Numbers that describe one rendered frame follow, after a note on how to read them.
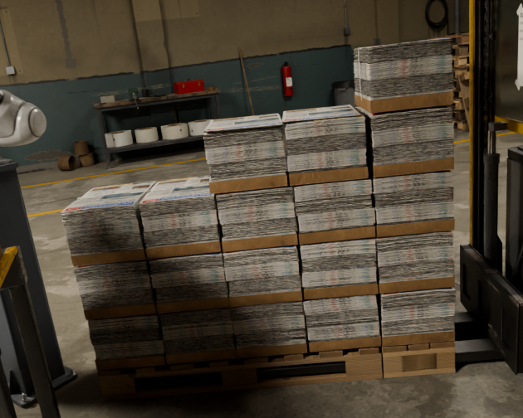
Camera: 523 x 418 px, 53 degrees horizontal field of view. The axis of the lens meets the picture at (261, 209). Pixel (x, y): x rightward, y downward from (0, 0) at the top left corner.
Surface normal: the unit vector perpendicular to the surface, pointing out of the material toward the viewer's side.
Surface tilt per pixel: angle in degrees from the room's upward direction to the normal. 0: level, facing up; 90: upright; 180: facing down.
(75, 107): 90
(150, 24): 90
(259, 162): 90
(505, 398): 0
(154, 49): 90
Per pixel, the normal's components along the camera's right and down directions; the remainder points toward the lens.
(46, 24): 0.29, 0.24
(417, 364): -0.03, 0.28
